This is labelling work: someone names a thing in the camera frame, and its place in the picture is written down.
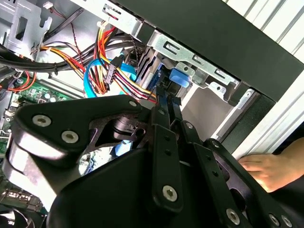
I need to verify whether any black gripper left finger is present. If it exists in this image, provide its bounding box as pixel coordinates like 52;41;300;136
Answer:
2;85;185;216

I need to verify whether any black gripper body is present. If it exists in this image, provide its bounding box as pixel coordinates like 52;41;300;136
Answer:
46;144;228;228

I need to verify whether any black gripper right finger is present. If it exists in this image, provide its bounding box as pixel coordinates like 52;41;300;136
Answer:
167;95;295;228

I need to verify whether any person's bare hand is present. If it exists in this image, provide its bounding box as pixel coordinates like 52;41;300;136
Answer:
238;140;300;193

